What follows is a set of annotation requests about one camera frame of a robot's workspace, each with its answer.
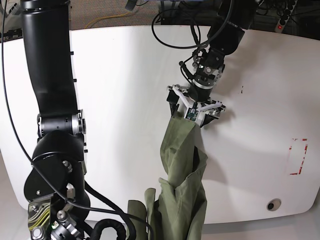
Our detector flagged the right table grommet hole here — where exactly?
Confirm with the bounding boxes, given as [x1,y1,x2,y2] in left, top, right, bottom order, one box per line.
[266,198,282,212]

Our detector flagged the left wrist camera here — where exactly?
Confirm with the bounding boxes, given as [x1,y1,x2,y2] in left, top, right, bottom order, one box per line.
[184,107,200,122]

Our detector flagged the green T-shirt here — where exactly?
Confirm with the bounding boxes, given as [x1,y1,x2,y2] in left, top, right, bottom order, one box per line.
[127,113,208,240]

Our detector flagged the yellow cable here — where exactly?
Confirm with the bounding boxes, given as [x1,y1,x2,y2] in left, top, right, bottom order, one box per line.
[86,9,137,30]

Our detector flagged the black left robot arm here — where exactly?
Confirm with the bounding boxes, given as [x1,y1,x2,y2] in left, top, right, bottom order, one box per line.
[166,0,259,127]

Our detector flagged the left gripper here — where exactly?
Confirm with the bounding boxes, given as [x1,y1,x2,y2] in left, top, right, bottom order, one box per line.
[166,77,226,128]

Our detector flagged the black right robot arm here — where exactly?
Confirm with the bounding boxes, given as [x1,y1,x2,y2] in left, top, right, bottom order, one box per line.
[20,0,155,240]

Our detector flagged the red tape marking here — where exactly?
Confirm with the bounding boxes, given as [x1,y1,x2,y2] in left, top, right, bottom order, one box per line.
[286,138,309,176]

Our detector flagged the black power strip red switch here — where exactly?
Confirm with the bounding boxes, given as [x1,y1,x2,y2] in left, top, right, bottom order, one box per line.
[274,0,298,33]

